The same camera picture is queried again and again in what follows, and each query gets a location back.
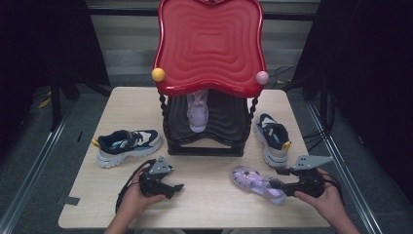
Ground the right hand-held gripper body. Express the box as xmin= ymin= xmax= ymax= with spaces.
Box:
xmin=276 ymin=154 xmax=334 ymax=199

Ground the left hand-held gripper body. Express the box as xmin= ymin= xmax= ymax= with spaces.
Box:
xmin=139 ymin=156 xmax=174 ymax=198

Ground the purple jelly sandal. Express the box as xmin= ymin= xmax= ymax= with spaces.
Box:
xmin=230 ymin=166 xmax=288 ymax=207
xmin=186 ymin=89 xmax=209 ymax=134

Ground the navy and white sneaker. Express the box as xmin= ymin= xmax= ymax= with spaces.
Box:
xmin=91 ymin=129 xmax=164 ymax=169
xmin=252 ymin=112 xmax=292 ymax=169

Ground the red and black shoe rack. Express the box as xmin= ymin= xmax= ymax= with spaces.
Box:
xmin=151 ymin=0 xmax=270 ymax=158

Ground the person's left hand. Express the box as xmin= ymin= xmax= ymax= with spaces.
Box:
xmin=118 ymin=170 xmax=167 ymax=222

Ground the person's right hand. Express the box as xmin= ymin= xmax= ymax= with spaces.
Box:
xmin=293 ymin=167 xmax=345 ymax=224

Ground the black tape strip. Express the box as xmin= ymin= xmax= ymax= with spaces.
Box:
xmin=62 ymin=196 xmax=81 ymax=207

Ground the black curtain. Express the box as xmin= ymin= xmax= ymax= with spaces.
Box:
xmin=293 ymin=0 xmax=413 ymax=203
xmin=0 ymin=0 xmax=111 ymax=157

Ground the black stand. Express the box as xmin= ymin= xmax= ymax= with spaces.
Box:
xmin=48 ymin=77 xmax=81 ymax=133

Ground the yellow floor object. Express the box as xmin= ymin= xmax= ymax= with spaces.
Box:
xmin=37 ymin=97 xmax=53 ymax=110

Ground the black horizontal bar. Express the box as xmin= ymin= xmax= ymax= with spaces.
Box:
xmin=87 ymin=7 xmax=320 ymax=22

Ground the bundle of black floor cables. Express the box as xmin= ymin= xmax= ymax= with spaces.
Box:
xmin=301 ymin=87 xmax=337 ymax=152

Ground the aluminium floor rail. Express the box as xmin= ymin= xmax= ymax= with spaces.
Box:
xmin=0 ymin=103 xmax=77 ymax=234
xmin=306 ymin=101 xmax=384 ymax=234

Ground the right hand-held gripper black cable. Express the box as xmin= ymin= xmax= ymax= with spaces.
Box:
xmin=319 ymin=172 xmax=345 ymax=203

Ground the hand-held gripper black cable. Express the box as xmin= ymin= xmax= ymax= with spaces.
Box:
xmin=115 ymin=159 xmax=157 ymax=214
xmin=319 ymin=172 xmax=345 ymax=203

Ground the left hand-held gripper black cable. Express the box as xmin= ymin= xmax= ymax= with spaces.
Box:
xmin=115 ymin=159 xmax=157 ymax=214

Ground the thin black cable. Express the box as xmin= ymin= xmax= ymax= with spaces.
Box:
xmin=268 ymin=64 xmax=298 ymax=91

